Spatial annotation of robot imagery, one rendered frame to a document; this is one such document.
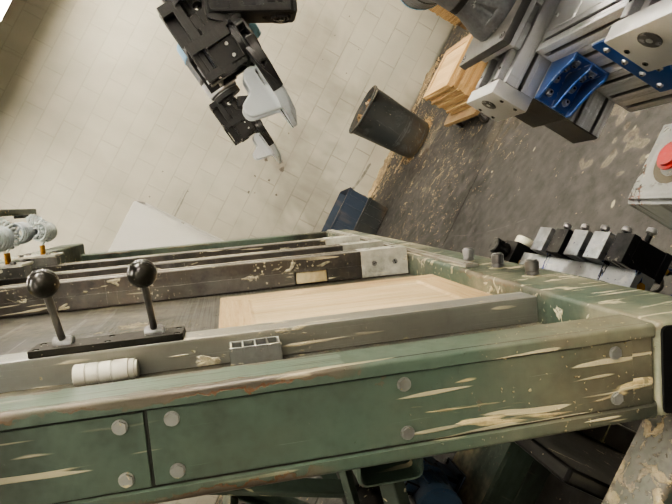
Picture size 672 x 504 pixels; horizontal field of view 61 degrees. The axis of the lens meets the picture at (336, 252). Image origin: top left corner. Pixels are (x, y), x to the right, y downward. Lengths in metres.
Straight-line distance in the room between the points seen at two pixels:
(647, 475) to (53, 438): 0.67
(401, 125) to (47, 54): 3.62
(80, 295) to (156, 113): 5.05
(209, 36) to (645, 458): 0.75
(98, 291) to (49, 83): 5.29
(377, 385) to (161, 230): 4.41
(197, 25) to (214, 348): 0.42
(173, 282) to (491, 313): 0.82
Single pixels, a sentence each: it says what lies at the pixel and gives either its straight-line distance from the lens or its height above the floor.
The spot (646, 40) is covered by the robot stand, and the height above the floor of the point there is 0.97.
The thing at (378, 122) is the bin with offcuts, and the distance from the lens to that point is 5.46.
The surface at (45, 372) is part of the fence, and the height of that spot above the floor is 1.49.
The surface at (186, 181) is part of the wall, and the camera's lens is 6.34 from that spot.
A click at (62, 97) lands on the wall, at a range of 6.61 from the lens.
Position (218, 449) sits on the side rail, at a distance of 0.60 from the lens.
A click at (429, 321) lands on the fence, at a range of 0.87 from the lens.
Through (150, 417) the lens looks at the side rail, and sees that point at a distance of 0.59.
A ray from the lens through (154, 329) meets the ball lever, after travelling 0.84.
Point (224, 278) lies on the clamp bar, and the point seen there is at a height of 1.30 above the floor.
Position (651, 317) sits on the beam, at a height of 0.90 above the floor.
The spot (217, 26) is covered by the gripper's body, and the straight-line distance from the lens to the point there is 0.76.
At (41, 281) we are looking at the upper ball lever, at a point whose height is 1.54.
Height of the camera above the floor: 1.38
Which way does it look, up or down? 12 degrees down
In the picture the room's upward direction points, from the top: 63 degrees counter-clockwise
